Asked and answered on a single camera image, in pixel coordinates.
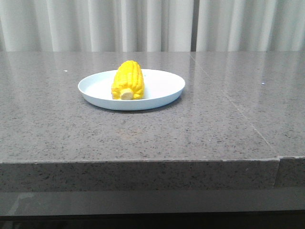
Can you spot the light blue round plate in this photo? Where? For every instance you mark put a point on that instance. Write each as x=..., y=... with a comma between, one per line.
x=161, y=88

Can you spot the yellow plastic corn cob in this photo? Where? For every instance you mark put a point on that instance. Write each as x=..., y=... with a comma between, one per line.
x=128, y=83

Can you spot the white pleated curtain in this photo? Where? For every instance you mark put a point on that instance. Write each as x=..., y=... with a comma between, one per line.
x=152, y=25

